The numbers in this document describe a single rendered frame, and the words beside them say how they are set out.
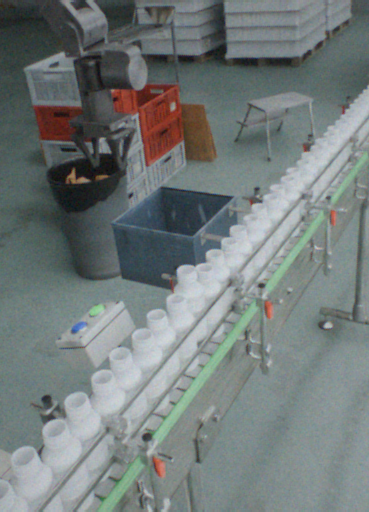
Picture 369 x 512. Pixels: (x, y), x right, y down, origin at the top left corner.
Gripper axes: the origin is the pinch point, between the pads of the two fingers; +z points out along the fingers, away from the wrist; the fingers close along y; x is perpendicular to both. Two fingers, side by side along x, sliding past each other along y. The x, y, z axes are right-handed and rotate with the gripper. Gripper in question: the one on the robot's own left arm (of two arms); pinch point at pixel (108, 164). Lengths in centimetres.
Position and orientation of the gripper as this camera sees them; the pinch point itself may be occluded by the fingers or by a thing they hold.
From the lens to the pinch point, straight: 113.4
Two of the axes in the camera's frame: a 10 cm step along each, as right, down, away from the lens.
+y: -8.6, -1.7, 4.8
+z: 1.1, 8.6, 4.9
